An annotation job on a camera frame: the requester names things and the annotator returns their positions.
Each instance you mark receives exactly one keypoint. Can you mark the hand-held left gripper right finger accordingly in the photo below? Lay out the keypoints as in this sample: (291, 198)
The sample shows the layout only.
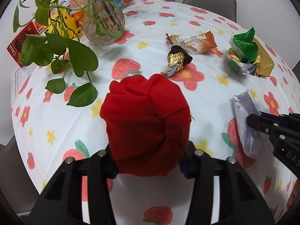
(199, 161)

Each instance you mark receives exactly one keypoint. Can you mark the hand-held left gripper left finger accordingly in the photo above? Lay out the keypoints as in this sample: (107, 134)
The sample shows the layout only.
(103, 164)

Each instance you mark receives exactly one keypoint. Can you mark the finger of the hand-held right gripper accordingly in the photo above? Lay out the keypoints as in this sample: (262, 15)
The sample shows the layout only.
(257, 121)
(290, 120)

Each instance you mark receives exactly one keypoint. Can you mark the white paper receipt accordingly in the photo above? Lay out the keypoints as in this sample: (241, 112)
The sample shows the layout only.
(243, 112)

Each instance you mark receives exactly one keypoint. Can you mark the red cloth bag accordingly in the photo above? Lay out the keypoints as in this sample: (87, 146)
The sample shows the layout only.
(145, 121)

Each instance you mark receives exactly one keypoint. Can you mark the gold triangular box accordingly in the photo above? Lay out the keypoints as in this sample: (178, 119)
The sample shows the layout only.
(264, 61)

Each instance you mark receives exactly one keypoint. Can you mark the green foil snack wrapper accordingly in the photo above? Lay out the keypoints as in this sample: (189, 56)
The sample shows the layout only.
(243, 49)

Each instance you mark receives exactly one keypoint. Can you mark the clear orange candy wrapper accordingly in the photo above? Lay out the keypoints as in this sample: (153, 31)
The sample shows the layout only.
(199, 43)

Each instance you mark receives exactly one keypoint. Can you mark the gold foil chocolate wrapper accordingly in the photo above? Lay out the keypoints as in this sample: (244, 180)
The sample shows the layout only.
(175, 61)

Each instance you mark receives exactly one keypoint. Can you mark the green pothos plant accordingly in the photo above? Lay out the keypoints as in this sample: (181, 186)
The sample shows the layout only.
(77, 54)

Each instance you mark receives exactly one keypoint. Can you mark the glass vase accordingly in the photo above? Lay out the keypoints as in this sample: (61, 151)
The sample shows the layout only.
(103, 28)

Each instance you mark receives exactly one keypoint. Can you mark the yellow plush toy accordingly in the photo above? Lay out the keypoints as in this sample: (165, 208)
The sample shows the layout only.
(66, 24)

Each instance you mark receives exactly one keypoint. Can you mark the red gift box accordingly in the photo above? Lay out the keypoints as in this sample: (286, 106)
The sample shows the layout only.
(22, 44)

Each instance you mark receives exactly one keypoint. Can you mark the strawberry flower print tablecloth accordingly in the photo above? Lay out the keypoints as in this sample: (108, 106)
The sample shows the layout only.
(152, 16)

